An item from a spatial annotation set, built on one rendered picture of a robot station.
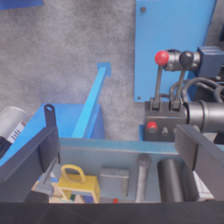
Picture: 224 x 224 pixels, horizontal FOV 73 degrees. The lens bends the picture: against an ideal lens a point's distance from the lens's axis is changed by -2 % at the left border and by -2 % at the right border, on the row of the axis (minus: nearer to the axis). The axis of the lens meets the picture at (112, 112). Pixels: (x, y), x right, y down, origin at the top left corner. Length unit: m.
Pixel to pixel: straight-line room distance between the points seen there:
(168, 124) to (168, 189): 0.19
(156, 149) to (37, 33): 1.40
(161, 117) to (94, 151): 0.25
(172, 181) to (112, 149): 0.20
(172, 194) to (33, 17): 1.54
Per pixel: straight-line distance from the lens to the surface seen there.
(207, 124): 0.56
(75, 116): 1.69
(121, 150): 0.53
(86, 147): 0.56
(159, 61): 0.42
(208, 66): 0.98
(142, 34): 1.29
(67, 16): 1.48
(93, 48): 1.49
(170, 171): 0.54
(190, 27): 1.34
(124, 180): 0.64
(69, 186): 0.71
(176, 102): 0.50
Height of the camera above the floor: 1.37
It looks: 49 degrees down
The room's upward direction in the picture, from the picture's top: 170 degrees counter-clockwise
